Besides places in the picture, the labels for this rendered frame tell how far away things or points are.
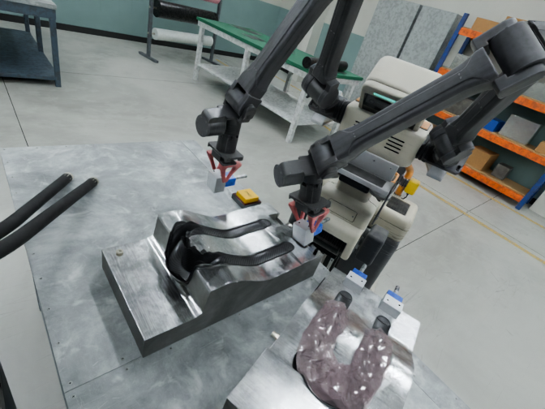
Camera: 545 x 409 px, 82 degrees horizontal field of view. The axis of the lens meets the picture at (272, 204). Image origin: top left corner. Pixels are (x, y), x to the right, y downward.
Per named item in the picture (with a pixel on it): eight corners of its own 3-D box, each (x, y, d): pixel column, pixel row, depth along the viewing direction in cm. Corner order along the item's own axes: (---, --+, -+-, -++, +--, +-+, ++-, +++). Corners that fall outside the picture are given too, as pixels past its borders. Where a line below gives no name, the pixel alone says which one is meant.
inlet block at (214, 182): (240, 178, 107) (243, 165, 104) (248, 187, 104) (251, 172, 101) (206, 184, 99) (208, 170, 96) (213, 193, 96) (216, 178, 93)
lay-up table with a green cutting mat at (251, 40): (240, 81, 589) (253, 21, 535) (337, 139, 468) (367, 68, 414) (187, 77, 512) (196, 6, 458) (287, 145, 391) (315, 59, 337)
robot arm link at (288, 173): (341, 170, 71) (329, 137, 73) (296, 178, 67) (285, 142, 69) (319, 190, 82) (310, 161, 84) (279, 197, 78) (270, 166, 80)
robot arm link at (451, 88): (546, 78, 52) (516, 27, 55) (549, 64, 47) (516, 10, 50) (328, 183, 76) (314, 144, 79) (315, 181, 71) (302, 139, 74)
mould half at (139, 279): (261, 223, 108) (272, 191, 100) (312, 276, 93) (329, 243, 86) (101, 267, 75) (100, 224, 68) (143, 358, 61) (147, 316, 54)
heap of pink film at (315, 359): (329, 295, 80) (341, 274, 76) (393, 339, 74) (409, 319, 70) (276, 370, 60) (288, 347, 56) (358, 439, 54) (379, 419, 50)
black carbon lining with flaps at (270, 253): (263, 221, 97) (272, 196, 92) (297, 256, 88) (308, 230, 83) (151, 252, 74) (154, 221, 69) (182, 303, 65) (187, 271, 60)
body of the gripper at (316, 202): (314, 216, 80) (318, 191, 76) (287, 200, 87) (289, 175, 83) (331, 208, 84) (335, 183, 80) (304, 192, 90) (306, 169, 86)
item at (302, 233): (322, 221, 99) (323, 207, 96) (334, 229, 95) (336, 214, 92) (292, 238, 91) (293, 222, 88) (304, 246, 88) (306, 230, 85)
